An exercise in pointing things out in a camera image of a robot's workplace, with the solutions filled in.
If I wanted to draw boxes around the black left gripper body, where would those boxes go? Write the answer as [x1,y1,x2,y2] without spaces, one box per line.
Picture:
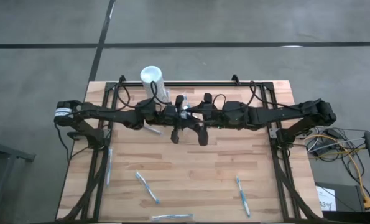
[162,95,185,144]

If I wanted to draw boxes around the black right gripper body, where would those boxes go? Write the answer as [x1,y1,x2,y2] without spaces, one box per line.
[197,92,224,147]

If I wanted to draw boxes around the clear acrylic organizer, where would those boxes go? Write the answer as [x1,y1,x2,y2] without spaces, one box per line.
[172,104,204,136]

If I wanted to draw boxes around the white wipes canister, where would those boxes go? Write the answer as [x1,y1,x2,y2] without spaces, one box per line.
[140,65,169,103]

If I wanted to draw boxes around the white paper sheet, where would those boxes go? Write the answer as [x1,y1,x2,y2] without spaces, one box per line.
[315,185,337,212]

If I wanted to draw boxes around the dark grey case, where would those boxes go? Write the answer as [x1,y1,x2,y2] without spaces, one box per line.
[314,182,365,213]

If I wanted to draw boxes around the dark metal stand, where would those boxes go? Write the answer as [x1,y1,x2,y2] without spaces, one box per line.
[0,136,37,224]

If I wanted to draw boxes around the black aluminium table frame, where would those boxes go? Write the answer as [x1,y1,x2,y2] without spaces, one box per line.
[58,81,324,222]

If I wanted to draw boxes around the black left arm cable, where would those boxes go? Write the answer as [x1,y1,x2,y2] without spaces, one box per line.
[116,81,173,108]

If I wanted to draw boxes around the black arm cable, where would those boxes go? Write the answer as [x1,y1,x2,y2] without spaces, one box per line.
[212,80,294,110]
[116,81,173,108]

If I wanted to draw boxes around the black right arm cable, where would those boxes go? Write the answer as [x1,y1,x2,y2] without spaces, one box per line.
[212,80,294,110]

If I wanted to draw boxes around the black floor cable bundle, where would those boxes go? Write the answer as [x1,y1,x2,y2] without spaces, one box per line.
[305,126,368,164]

